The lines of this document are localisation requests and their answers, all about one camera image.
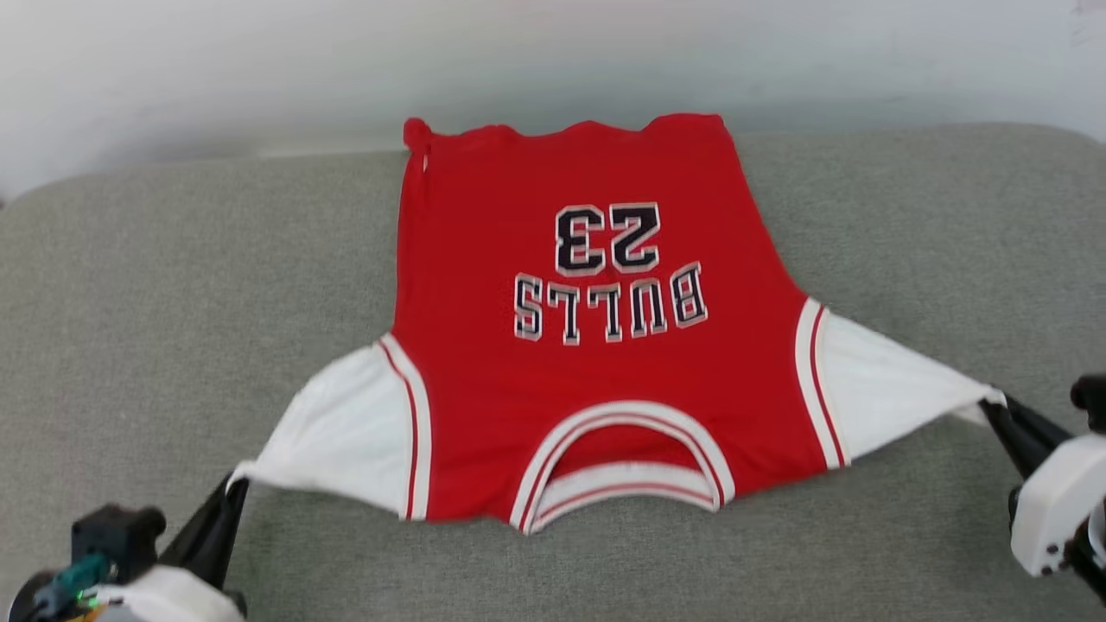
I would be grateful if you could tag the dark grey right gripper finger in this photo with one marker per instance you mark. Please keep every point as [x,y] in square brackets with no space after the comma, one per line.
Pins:
[1011,441]
[1037,428]

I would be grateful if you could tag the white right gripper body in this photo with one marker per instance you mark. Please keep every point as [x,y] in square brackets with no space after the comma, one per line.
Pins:
[1058,510]

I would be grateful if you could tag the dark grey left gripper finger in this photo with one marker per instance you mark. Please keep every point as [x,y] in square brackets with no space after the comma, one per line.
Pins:
[192,534]
[226,544]

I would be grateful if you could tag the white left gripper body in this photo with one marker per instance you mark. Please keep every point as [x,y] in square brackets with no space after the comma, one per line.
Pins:
[164,600]

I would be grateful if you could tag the red Bulls 23 jersey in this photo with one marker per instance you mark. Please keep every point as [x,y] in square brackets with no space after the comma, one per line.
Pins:
[605,389]

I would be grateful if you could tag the grey fabric sofa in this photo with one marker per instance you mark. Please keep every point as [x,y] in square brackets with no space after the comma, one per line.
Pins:
[173,259]

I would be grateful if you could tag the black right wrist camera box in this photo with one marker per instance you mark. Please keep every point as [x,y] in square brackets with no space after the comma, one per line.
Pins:
[1090,399]

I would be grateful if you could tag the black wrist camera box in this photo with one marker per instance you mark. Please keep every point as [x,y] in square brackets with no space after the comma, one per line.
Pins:
[1090,399]
[117,536]

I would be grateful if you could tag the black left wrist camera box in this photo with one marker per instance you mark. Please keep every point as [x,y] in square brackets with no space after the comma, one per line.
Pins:
[117,536]

